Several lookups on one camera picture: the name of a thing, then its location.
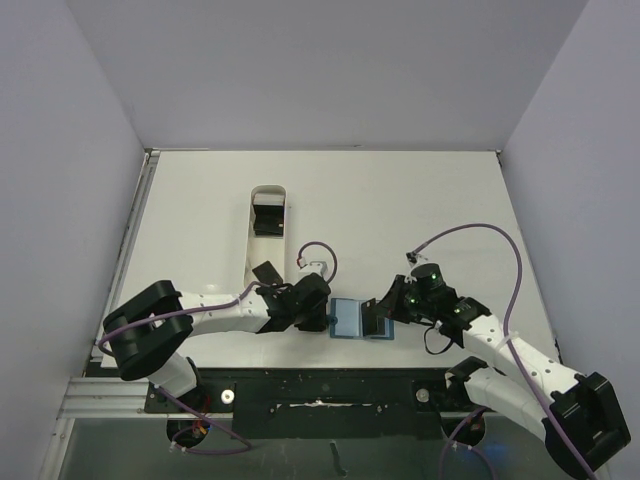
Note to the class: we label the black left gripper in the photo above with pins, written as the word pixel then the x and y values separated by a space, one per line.
pixel 318 323

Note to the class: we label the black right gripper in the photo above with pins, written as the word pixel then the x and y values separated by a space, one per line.
pixel 393 298

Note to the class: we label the black credit card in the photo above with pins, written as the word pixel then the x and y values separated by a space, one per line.
pixel 269 220
pixel 373 324
pixel 267 274

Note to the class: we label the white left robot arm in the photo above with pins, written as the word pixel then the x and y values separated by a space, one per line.
pixel 144 334

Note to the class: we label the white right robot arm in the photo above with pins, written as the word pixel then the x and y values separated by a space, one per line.
pixel 577 417

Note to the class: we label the white card tray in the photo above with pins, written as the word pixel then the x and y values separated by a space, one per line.
pixel 261 249

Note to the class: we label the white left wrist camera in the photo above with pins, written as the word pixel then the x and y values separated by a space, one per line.
pixel 319 268

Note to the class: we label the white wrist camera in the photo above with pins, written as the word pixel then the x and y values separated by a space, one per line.
pixel 319 268
pixel 416 259

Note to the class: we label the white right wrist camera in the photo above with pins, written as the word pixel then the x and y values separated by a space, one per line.
pixel 416 259

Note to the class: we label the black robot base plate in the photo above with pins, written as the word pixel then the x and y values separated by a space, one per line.
pixel 236 409

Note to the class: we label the aluminium frame rail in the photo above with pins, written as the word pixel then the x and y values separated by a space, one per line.
pixel 103 398

